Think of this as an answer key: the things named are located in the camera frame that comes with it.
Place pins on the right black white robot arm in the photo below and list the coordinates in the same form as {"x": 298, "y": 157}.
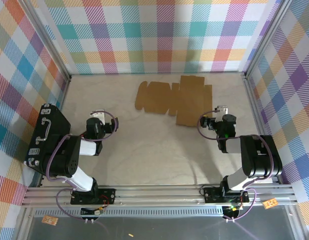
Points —
{"x": 259, "y": 157}

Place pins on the left aluminium frame post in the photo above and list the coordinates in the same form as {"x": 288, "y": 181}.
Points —
{"x": 48, "y": 40}

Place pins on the right aluminium frame post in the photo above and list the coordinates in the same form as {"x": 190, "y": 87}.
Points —
{"x": 267, "y": 37}

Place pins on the brown cardboard paper box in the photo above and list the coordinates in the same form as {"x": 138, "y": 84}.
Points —
{"x": 184, "y": 100}

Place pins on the aluminium frame post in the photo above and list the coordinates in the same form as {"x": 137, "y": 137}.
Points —
{"x": 267, "y": 37}
{"x": 48, "y": 40}

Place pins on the perforated metal strip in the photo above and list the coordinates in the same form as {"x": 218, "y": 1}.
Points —
{"x": 159, "y": 212}

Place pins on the orange printed tag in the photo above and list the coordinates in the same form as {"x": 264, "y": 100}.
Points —
{"x": 270, "y": 203}
{"x": 50, "y": 220}

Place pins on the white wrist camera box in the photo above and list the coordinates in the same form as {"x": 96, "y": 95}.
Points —
{"x": 97, "y": 116}
{"x": 222, "y": 110}

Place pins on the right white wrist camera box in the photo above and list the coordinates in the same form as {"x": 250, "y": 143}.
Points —
{"x": 222, "y": 110}

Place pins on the aluminium mounting rail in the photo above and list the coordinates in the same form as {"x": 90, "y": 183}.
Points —
{"x": 159, "y": 196}

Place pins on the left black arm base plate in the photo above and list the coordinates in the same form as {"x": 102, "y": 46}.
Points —
{"x": 107, "y": 196}

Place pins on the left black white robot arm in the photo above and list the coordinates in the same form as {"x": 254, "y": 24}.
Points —
{"x": 62, "y": 160}

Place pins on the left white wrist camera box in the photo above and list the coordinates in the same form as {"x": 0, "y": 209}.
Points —
{"x": 97, "y": 116}

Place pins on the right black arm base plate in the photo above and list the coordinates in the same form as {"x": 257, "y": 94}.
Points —
{"x": 212, "y": 195}

